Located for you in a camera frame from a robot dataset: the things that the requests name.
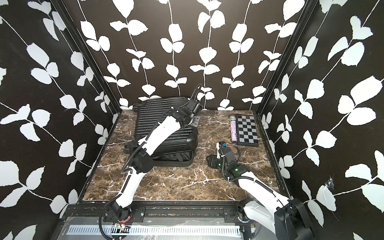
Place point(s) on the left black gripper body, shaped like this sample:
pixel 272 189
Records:
pixel 194 122

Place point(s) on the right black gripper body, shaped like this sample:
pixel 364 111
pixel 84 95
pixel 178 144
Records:
pixel 217 164

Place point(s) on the black ribbed hard-shell suitcase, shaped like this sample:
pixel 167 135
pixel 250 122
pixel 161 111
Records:
pixel 179 149

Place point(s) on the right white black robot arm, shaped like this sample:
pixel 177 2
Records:
pixel 287 219

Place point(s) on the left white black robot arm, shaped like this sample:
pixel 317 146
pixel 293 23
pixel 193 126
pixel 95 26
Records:
pixel 140 160

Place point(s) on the black white checkered board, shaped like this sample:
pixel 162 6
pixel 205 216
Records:
pixel 247 131

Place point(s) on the purple glitter microphone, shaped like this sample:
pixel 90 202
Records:
pixel 233 127

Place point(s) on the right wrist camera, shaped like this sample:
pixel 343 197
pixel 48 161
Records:
pixel 222 149

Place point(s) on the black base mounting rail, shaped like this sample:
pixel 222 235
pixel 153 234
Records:
pixel 231 211

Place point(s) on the white slotted cable duct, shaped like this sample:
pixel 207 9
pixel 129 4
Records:
pixel 138 230

